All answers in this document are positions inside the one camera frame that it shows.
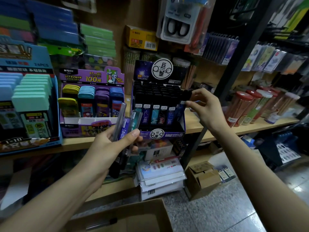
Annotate person's left hand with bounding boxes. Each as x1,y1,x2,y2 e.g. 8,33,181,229
84,125,143,179

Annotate person's right hand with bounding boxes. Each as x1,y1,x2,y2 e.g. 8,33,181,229
186,88,228,131

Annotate wooden shelf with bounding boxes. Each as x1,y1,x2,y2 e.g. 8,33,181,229
0,0,309,201

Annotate black and white display box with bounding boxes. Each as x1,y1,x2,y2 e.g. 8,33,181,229
131,58,191,139

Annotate brown cardboard box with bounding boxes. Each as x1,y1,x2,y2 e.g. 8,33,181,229
63,198,173,232

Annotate purple display box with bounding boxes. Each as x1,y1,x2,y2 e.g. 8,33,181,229
58,66,126,138

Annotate blue display box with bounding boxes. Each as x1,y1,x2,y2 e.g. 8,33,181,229
0,41,63,153

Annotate person's left forearm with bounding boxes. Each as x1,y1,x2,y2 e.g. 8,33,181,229
0,164,107,232

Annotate person's right forearm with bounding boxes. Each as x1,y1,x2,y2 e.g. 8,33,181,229
212,121,309,232

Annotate red cylinder containers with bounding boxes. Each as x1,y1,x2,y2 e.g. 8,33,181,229
226,87,300,128

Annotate stack of white packets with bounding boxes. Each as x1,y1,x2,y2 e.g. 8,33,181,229
134,157,186,201

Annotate row of dark blue refills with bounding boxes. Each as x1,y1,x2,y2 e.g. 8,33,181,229
203,32,239,66

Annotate white open carton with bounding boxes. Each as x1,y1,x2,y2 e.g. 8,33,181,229
215,164,237,182

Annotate small open brown carton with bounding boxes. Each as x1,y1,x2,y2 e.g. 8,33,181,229
185,161,223,200

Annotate black plastic basket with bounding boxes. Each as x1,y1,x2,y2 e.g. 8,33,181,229
258,128,302,167

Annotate hanging white blister package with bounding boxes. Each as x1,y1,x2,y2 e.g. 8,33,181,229
160,0,215,45

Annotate yellow carton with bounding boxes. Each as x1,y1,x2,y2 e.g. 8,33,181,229
125,25,159,51

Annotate stack of green packets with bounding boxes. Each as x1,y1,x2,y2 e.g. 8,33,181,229
80,23,117,58

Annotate stack of blue packets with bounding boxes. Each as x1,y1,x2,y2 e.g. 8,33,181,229
0,0,80,45

